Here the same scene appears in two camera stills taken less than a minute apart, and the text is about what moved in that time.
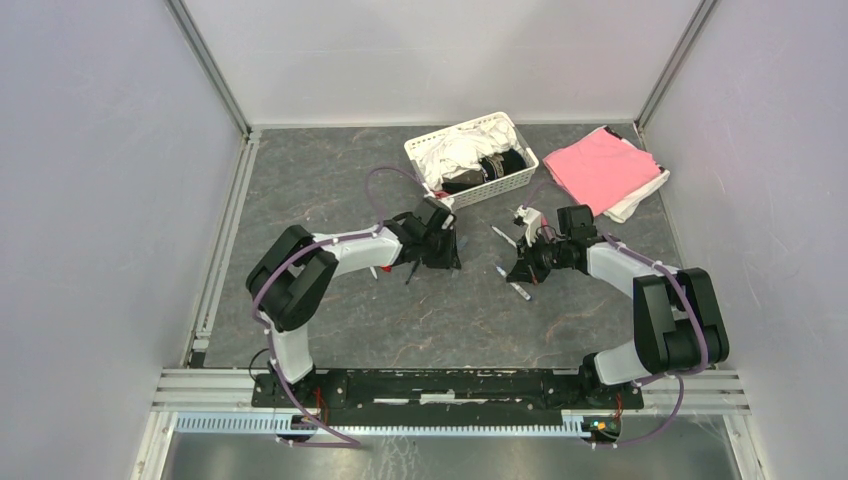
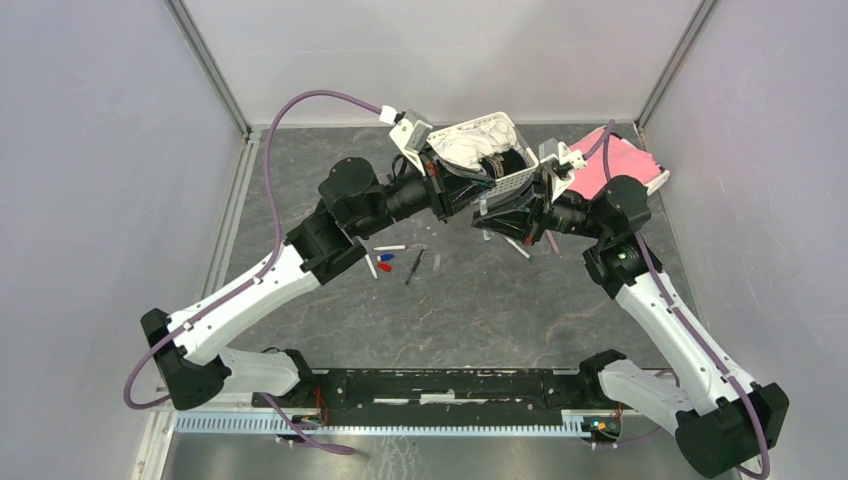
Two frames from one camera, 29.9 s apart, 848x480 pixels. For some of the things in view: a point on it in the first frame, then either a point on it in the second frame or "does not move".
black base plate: (446, 397) does not move
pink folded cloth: (601, 170) does not move
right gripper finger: (521, 273) -> (519, 218)
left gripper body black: (439, 248) -> (415, 193)
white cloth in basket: (462, 149) does not move
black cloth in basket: (493, 166) does not move
